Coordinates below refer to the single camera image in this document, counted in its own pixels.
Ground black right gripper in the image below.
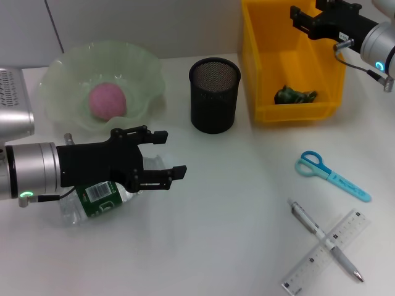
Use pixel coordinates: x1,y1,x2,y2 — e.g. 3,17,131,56
289,0,379,53

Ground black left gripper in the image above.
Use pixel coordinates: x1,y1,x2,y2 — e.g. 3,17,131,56
56,125,188,194

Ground pink peach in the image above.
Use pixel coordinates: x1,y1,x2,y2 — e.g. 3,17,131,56
88,83,127,121

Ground clear green-label water bottle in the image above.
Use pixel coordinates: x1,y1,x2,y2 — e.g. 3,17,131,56
58,154,173,228

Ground green plastic wrapper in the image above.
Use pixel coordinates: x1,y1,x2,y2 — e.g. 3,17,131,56
273,84,318,105

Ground black mesh pen holder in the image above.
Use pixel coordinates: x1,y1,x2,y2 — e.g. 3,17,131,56
188,57,241,134

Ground green glass fruit bowl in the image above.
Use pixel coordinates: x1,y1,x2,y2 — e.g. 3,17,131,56
39,41,166,136

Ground blue scissors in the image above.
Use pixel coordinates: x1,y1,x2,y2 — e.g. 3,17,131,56
294,150,372,204

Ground transparent plastic ruler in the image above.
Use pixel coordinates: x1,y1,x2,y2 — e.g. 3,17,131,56
281,208,371,296

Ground white grey pen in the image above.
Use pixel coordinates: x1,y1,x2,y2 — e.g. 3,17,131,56
286,198,365,283

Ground yellow plastic bin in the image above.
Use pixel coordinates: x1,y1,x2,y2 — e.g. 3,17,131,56
240,0,347,128

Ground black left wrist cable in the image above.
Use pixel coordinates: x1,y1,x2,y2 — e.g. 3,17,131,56
18,187,77,208

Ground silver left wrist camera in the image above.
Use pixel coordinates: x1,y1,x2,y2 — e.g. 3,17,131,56
0,68,35,144

